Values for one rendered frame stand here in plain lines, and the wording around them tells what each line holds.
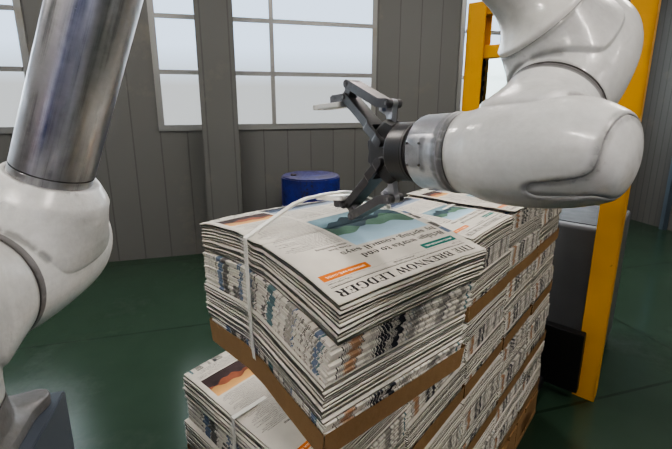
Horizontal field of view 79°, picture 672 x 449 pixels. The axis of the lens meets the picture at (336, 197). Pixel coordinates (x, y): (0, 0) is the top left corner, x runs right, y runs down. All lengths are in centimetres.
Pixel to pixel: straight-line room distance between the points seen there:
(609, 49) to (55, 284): 69
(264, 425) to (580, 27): 74
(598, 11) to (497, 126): 17
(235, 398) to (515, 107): 71
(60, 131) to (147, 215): 340
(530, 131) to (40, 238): 56
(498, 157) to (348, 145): 364
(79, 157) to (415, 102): 382
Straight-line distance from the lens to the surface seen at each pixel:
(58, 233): 63
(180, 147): 385
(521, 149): 38
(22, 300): 60
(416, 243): 60
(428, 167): 45
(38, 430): 65
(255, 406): 86
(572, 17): 49
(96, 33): 59
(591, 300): 223
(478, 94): 221
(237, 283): 67
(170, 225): 399
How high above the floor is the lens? 137
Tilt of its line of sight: 13 degrees down
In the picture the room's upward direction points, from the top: straight up
